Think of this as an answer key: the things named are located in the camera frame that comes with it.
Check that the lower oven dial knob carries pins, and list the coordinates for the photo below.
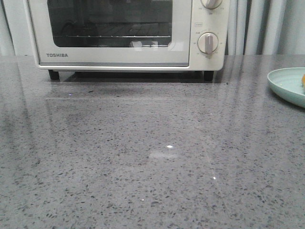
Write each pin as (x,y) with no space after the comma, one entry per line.
(207,43)

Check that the black oven foot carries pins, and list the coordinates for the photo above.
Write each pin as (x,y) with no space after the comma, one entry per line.
(208,76)
(53,75)

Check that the black left oven foot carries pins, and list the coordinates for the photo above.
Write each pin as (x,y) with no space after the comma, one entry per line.
(53,75)

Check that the white Toshiba toaster oven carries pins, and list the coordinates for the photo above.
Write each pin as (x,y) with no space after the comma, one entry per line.
(202,21)

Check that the grey pleated curtain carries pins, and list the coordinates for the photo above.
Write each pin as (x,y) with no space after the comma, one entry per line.
(255,27)

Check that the upper oven dial knob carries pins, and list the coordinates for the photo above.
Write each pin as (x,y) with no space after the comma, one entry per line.
(211,4)

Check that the golden croissant bread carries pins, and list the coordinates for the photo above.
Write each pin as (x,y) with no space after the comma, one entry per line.
(303,81)

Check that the black right oven foot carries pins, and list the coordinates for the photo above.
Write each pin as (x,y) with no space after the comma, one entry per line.
(208,76)

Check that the glass oven door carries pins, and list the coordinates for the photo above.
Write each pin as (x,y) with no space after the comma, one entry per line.
(48,16)

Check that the metal wire oven rack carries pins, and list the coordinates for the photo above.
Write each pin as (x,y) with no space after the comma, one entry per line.
(121,35)

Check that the light green plate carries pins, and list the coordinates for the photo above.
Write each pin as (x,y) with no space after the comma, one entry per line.
(286,83)

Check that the oven dial knob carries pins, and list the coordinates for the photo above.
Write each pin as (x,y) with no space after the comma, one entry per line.
(211,4)
(207,43)

